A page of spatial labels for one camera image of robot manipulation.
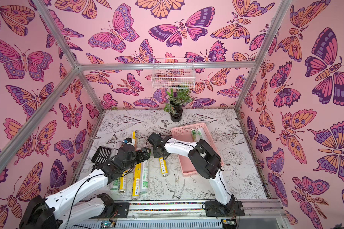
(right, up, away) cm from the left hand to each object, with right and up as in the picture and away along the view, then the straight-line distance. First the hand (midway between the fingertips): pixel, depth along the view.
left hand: (148, 151), depth 82 cm
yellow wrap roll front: (-6, -17, -2) cm, 18 cm away
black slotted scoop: (-33, -5, +12) cm, 36 cm away
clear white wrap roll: (+34, +9, +18) cm, 39 cm away
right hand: (+3, -5, +11) cm, 12 cm away
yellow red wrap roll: (+9, -10, +3) cm, 14 cm away
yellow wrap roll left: (-14, -18, -3) cm, 23 cm away
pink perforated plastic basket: (+22, +9, +21) cm, 32 cm away
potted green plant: (+17, +32, +12) cm, 38 cm away
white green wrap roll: (-2, -15, -1) cm, 15 cm away
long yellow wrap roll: (-6, +8, -6) cm, 11 cm away
